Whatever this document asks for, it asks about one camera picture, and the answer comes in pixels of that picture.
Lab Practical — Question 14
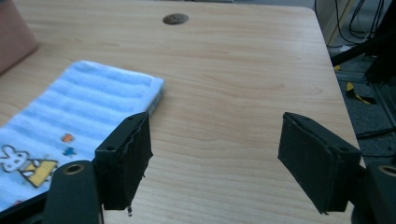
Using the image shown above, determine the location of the black cable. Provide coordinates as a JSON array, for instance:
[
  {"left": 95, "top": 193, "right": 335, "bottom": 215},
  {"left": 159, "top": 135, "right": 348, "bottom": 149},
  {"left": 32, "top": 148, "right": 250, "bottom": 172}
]
[{"left": 314, "top": 0, "right": 392, "bottom": 49}]

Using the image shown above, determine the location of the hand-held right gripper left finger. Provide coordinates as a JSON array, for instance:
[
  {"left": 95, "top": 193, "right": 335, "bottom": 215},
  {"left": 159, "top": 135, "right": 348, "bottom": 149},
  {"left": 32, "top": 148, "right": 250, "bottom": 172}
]
[{"left": 93, "top": 111, "right": 154, "bottom": 217}]

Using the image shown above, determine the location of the round cable hole cover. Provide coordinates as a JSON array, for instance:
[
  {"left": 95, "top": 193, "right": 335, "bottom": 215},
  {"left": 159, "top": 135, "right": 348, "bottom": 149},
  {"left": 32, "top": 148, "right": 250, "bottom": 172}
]
[{"left": 162, "top": 12, "right": 190, "bottom": 26}]

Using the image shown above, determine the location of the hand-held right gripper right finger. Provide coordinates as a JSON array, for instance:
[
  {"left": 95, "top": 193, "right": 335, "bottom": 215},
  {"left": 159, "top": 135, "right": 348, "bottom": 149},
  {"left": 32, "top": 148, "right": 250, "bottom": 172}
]
[{"left": 277, "top": 111, "right": 366, "bottom": 216}]

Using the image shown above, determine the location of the blue striped towel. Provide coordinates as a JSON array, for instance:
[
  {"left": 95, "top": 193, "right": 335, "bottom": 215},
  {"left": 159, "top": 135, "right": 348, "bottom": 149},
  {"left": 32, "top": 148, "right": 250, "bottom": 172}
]
[{"left": 0, "top": 60, "right": 165, "bottom": 213}]

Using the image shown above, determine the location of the yellow and black tape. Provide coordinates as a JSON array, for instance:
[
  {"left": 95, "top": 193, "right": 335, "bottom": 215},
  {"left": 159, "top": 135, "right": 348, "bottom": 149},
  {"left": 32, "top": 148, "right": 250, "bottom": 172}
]
[{"left": 333, "top": 64, "right": 377, "bottom": 105}]

